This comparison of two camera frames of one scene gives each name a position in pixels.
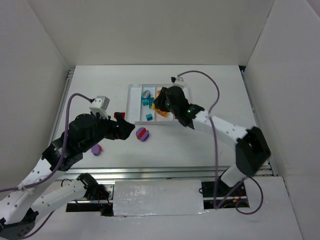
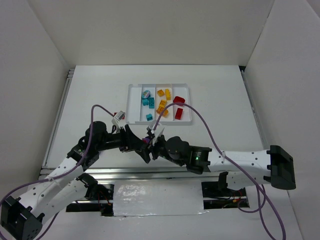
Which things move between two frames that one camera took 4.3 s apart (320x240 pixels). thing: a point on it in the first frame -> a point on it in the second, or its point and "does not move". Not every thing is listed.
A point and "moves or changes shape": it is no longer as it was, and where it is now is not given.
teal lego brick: x=149 y=117 does not move
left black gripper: x=115 y=128 -> x=126 y=139
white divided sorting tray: x=140 y=109 does not move
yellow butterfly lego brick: x=163 y=113 does not move
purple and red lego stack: x=142 y=134 moves or changes shape
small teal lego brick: x=150 y=101 does not move
